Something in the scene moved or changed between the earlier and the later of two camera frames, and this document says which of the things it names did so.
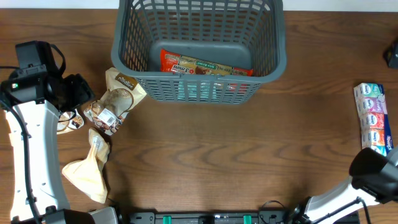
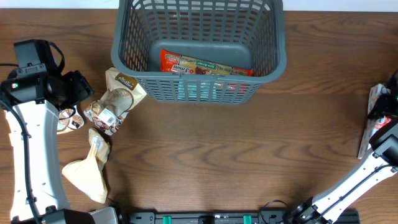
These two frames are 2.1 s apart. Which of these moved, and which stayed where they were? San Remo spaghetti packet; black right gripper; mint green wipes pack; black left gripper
Moved: black right gripper
Stayed: black left gripper; mint green wipes pack; San Remo spaghetti packet
